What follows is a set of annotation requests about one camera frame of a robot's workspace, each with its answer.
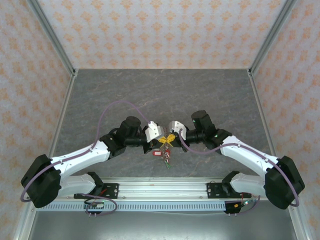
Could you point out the aluminium table side rail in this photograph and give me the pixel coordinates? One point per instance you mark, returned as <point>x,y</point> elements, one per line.
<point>62,112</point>
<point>262,112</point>

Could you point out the red key tag white label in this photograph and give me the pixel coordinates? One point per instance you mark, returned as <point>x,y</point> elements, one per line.
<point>157,153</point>

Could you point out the aluminium frame post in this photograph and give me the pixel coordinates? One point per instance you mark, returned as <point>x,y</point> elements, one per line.
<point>270,37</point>
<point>52,37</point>

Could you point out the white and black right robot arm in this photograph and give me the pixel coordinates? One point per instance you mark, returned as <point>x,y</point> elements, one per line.
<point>250,152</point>

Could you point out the grey metal sheet panel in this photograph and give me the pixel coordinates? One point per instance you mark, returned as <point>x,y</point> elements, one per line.
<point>162,227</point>

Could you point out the red plastic key tag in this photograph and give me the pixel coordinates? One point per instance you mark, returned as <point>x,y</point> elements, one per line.
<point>168,151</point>

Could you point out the bunch of tagged keys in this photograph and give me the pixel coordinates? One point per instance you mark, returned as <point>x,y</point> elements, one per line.
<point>166,154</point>

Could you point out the small circuit board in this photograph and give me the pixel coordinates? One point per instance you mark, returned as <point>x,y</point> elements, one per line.
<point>96,206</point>
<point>237,205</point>

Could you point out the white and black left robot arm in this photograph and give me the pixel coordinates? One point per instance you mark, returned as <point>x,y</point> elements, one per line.
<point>80,155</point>

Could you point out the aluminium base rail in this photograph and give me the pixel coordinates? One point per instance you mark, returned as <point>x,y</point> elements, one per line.
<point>162,190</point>

